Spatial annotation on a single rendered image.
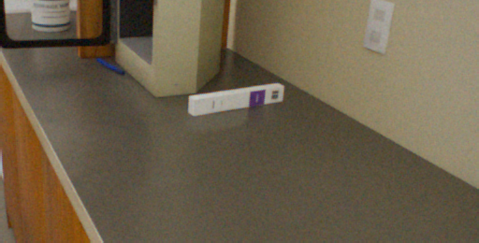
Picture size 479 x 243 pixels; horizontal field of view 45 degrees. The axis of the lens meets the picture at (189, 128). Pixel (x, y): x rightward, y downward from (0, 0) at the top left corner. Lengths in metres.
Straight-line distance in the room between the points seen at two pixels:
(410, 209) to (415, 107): 0.32
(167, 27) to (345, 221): 0.65
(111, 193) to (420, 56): 0.70
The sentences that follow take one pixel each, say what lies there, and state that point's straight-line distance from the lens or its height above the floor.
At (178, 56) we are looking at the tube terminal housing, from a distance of 1.40.
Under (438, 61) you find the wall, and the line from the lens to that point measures 1.25.
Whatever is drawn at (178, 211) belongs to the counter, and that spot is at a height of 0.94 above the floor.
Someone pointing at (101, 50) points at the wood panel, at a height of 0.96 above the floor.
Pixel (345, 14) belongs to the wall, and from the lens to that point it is 1.45.
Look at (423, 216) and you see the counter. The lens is 1.04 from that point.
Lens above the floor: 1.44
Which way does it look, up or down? 24 degrees down
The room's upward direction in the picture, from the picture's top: 3 degrees clockwise
